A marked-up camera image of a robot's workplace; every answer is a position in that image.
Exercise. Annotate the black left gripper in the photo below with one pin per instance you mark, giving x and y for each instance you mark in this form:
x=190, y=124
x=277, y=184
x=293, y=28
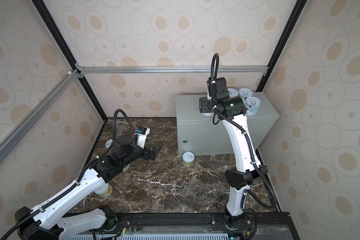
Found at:
x=147, y=155

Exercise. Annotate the diagonal aluminium rail left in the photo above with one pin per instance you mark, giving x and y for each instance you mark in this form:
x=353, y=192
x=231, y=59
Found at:
x=14, y=137

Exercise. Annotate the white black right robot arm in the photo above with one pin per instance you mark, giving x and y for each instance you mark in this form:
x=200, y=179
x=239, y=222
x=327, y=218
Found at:
x=232, y=113

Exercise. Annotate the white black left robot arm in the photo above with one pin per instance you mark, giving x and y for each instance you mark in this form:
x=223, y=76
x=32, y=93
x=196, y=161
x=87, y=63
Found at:
x=47, y=220

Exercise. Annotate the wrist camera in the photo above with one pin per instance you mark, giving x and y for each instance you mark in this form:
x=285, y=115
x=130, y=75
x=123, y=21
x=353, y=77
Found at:
x=141, y=134
x=217, y=91

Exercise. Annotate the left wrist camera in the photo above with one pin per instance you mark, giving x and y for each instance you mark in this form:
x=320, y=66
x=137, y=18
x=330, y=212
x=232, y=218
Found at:
x=141, y=134

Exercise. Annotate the orange label can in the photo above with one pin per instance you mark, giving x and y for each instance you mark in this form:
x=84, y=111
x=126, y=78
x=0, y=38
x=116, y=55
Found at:
x=233, y=92

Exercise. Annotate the black frame post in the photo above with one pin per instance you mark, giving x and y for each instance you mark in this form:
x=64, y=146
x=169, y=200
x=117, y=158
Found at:
x=280, y=46
x=54, y=30

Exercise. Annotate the teal label can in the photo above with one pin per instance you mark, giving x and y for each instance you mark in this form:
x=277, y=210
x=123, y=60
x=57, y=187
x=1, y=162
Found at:
x=245, y=93

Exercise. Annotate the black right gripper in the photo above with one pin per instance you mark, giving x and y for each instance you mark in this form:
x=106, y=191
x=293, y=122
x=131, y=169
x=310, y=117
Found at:
x=203, y=106

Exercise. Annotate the black frame post right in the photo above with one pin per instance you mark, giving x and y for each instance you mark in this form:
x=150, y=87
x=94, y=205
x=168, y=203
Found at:
x=280, y=46

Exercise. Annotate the blue label can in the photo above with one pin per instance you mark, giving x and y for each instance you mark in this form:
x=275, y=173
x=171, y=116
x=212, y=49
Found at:
x=252, y=104

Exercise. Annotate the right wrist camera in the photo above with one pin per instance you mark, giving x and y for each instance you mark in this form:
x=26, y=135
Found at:
x=217, y=91

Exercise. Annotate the grey metal cabinet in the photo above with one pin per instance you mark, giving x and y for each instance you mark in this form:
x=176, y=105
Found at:
x=198, y=134

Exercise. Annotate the pink label can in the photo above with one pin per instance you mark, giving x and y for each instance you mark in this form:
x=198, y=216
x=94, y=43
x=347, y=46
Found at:
x=208, y=114

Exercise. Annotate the light green label can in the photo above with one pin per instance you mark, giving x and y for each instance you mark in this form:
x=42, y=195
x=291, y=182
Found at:
x=126, y=168

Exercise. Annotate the yellow green label can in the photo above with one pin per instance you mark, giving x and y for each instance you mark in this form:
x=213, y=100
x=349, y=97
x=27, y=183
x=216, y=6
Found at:
x=104, y=191

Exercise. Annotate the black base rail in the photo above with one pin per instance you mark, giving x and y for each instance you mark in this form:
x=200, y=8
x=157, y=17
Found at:
x=195, y=226

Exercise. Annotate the black frame post left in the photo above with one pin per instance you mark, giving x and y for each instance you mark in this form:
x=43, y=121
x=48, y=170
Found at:
x=54, y=30

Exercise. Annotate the horizontal aluminium rail back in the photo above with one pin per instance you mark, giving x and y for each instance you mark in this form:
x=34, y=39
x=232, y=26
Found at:
x=171, y=70

